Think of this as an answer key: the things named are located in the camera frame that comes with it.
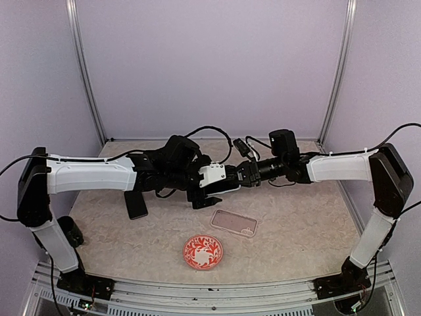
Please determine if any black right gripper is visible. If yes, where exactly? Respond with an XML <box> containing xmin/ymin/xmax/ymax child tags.
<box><xmin>230</xmin><ymin>155</ymin><xmax>287</xmax><ymax>187</ymax></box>

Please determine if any light blue phone case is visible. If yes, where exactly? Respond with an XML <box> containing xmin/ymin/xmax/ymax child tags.
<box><xmin>205</xmin><ymin>184</ymin><xmax>241</xmax><ymax>196</ymax></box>

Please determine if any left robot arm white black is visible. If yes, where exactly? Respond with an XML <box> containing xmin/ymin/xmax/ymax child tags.
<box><xmin>1</xmin><ymin>191</ymin><xmax>237</xmax><ymax>292</ymax></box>

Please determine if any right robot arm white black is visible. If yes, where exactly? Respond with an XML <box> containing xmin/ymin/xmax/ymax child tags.
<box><xmin>234</xmin><ymin>129</ymin><xmax>414</xmax><ymax>298</ymax></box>

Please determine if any clear pink phone case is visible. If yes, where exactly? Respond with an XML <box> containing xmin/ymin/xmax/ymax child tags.
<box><xmin>210</xmin><ymin>209</ymin><xmax>258</xmax><ymax>238</ymax></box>

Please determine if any black phone bottom of stack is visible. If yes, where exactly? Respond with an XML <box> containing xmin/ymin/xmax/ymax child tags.
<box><xmin>124</xmin><ymin>191</ymin><xmax>148</xmax><ymax>220</ymax></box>

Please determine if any red white patterned bowl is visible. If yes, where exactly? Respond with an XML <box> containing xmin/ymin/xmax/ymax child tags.
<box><xmin>182</xmin><ymin>234</ymin><xmax>224</xmax><ymax>271</ymax></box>

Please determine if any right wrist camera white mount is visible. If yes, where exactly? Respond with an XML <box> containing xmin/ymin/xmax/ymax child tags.
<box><xmin>233</xmin><ymin>138</ymin><xmax>260</xmax><ymax>161</ymax></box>

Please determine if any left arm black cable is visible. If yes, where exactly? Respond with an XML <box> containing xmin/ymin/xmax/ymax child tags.
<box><xmin>105</xmin><ymin>124</ymin><xmax>234</xmax><ymax>165</ymax></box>

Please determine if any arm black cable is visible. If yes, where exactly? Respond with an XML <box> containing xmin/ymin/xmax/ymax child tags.
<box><xmin>245</xmin><ymin>122</ymin><xmax>421</xmax><ymax>310</ymax></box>
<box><xmin>105</xmin><ymin>124</ymin><xmax>234</xmax><ymax>165</ymax></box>

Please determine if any front aluminium rail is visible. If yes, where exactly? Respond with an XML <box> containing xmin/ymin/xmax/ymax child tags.
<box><xmin>31</xmin><ymin>261</ymin><xmax>408</xmax><ymax>315</ymax></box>

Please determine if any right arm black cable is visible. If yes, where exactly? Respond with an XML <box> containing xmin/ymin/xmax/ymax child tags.
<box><xmin>245</xmin><ymin>122</ymin><xmax>421</xmax><ymax>310</ymax></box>

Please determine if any right aluminium frame post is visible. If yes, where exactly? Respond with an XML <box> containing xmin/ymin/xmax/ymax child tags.
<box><xmin>318</xmin><ymin>0</ymin><xmax>357</xmax><ymax>145</ymax></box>

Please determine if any aluminium frame post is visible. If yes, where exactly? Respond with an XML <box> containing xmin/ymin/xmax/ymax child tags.
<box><xmin>318</xmin><ymin>0</ymin><xmax>357</xmax><ymax>145</ymax></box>
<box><xmin>66</xmin><ymin>0</ymin><xmax>107</xmax><ymax>145</ymax></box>

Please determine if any left aluminium frame post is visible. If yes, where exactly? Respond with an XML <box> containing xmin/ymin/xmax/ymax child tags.
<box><xmin>66</xmin><ymin>0</ymin><xmax>107</xmax><ymax>145</ymax></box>

